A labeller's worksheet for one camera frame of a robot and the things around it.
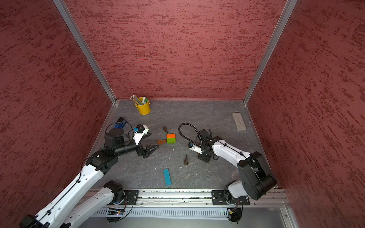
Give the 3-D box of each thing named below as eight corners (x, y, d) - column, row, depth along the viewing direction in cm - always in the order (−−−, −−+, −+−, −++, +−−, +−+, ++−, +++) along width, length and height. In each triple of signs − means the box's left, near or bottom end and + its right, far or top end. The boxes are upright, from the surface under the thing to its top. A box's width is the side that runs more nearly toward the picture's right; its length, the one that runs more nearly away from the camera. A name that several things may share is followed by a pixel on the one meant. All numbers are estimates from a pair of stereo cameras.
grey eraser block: (236, 130, 104) (237, 128, 101) (232, 115, 114) (233, 112, 111) (245, 130, 104) (246, 128, 101) (240, 115, 114) (241, 112, 111)
